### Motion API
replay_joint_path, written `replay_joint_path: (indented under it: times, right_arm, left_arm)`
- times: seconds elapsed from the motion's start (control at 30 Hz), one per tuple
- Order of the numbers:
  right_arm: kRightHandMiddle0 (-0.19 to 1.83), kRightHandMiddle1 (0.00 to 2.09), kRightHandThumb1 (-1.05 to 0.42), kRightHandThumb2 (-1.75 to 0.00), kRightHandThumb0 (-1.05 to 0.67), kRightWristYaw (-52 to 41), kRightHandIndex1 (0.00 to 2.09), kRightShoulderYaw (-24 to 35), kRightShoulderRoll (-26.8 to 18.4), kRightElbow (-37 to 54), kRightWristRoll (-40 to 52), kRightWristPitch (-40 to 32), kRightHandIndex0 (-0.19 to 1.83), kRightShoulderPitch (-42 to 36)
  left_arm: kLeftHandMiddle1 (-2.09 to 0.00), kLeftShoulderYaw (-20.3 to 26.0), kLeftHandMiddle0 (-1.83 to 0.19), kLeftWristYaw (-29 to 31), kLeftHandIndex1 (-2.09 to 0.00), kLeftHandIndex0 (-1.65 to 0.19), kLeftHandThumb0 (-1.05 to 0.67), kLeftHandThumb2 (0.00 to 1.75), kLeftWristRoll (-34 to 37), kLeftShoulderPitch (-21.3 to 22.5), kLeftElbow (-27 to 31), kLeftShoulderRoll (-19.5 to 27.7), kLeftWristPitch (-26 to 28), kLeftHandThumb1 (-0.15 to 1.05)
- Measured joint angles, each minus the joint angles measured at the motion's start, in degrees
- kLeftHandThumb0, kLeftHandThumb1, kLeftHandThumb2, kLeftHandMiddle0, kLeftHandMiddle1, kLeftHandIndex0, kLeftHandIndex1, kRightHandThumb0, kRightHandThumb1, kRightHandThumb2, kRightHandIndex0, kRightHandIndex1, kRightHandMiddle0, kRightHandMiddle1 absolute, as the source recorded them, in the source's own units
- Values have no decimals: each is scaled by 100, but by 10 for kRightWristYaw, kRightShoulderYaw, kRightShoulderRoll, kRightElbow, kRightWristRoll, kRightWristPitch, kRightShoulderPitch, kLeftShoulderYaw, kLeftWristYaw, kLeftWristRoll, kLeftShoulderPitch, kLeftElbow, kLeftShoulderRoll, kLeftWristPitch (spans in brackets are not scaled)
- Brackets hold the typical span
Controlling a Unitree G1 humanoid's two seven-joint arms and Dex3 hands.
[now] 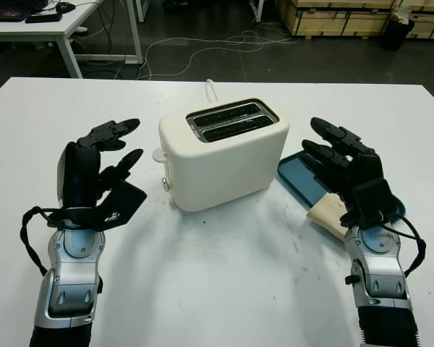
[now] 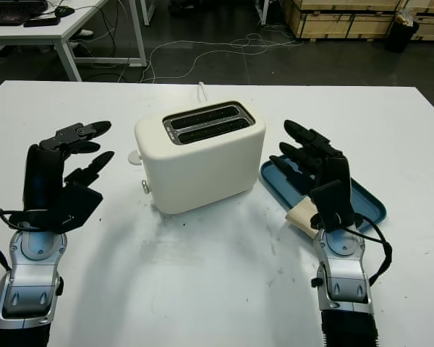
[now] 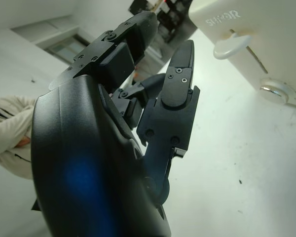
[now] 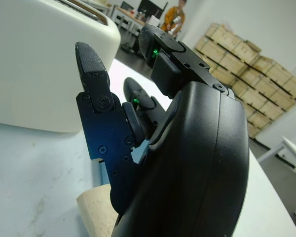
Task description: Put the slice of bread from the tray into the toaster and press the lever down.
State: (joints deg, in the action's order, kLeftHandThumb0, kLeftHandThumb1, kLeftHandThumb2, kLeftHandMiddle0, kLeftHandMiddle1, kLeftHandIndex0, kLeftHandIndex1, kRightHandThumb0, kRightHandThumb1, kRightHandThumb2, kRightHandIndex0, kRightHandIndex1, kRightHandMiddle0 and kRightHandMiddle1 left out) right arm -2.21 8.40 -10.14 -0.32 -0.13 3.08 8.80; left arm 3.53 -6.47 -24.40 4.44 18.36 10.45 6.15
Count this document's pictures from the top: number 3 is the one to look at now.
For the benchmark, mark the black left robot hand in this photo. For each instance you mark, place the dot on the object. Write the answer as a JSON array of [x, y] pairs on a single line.
[[84, 153]]

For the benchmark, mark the cream white two-slot toaster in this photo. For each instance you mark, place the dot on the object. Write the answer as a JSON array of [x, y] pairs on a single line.
[[273, 29]]

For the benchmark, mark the person in cream jacket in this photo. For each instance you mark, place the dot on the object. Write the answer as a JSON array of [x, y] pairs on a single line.
[[10, 123]]

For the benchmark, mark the grey framed window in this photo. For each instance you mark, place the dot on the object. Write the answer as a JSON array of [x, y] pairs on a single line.
[[56, 42]]

